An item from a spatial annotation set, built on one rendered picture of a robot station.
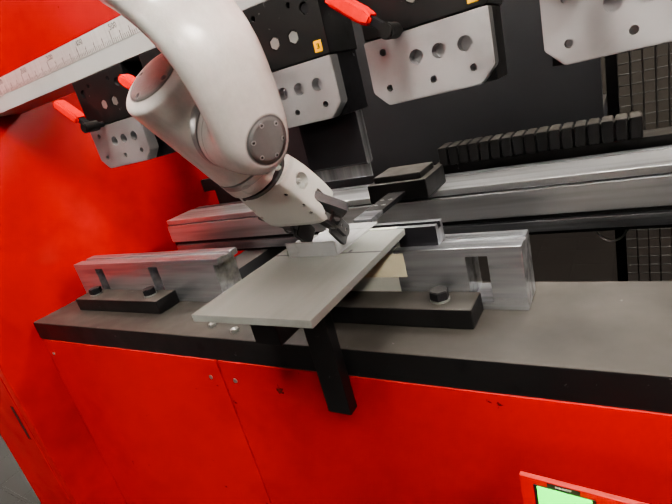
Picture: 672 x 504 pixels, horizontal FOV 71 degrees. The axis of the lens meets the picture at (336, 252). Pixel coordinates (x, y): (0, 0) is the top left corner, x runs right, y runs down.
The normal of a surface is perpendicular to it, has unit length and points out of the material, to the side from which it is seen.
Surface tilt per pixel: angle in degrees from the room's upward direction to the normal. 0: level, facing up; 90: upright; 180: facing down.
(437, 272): 90
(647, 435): 90
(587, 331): 0
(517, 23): 90
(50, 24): 90
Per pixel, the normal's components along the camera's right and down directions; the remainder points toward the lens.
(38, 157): 0.84, -0.04
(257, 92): 0.74, 0.22
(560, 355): -0.24, -0.92
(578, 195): -0.48, 0.40
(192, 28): 0.34, -0.11
